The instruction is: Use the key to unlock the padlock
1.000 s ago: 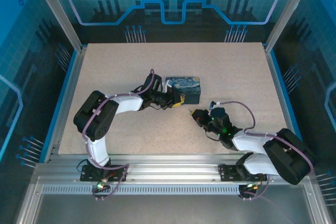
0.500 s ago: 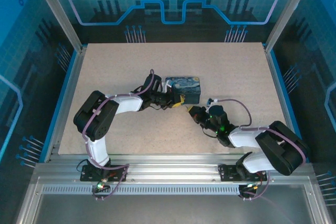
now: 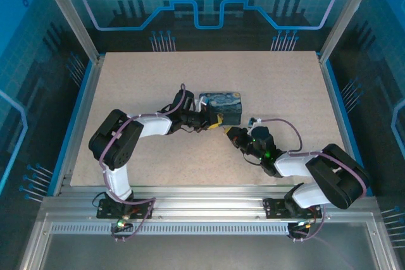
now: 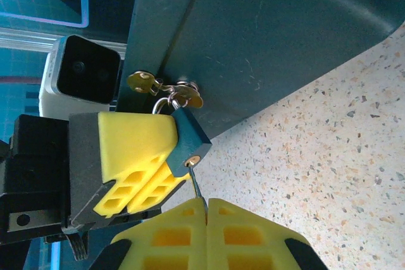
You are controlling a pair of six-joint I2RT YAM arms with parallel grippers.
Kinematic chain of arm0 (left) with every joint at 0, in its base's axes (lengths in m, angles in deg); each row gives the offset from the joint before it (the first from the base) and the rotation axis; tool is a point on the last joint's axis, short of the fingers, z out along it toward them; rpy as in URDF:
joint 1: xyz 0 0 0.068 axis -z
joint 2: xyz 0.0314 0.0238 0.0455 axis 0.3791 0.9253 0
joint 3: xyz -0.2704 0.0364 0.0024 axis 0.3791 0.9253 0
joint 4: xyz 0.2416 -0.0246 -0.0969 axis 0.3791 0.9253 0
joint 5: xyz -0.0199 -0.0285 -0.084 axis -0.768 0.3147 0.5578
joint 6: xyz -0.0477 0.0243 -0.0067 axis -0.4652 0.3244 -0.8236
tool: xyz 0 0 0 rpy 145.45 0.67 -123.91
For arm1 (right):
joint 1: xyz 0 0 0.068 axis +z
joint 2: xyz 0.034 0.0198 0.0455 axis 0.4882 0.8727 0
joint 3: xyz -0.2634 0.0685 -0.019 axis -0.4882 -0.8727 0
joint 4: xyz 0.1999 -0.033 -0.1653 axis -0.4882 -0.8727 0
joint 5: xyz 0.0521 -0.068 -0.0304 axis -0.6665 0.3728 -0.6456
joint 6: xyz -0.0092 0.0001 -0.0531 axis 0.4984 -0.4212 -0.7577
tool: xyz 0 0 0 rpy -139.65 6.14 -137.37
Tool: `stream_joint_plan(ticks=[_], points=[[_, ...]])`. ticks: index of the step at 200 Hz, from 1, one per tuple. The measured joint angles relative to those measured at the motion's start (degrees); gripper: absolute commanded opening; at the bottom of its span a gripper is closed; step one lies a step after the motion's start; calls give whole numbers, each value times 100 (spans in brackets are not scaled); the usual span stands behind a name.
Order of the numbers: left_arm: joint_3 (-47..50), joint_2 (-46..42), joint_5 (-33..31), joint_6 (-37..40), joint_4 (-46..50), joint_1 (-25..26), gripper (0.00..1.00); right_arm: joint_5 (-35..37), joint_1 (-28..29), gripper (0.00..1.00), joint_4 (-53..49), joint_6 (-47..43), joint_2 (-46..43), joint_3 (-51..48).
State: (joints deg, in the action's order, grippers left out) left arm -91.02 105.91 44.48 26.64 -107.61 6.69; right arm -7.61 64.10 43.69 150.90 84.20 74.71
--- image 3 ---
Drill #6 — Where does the aluminium frame post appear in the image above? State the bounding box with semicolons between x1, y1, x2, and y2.
317;0;382;64
35;0;104;64

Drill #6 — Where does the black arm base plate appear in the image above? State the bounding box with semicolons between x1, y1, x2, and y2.
262;196;323;220
96;199;155;220

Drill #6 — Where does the blue starry painting tin box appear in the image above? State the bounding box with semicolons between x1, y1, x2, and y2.
198;92;244;126

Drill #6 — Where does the slotted grey cable duct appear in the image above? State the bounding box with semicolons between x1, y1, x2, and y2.
49;223;294;236

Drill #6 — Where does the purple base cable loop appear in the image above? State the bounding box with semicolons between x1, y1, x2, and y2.
289;203;327;242
110;194;156;243

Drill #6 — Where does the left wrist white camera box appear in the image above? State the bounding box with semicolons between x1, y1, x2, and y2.
194;94;209;113

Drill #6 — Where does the aluminium mounting rail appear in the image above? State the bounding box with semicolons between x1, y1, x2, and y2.
59;185;365;220

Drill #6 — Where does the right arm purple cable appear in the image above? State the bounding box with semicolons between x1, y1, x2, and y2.
259;118;368;200

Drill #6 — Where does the aluminium blue table side rail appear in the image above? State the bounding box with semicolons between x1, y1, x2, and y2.
318;54;376;197
47;58;103;198

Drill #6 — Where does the thin black gripper wire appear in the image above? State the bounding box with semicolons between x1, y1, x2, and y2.
242;152;264;167
178;124;204;134

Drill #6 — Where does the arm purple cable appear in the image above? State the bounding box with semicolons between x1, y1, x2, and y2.
259;118;368;200
99;83;187;203

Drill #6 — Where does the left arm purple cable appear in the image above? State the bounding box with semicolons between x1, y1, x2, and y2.
99;83;187;203

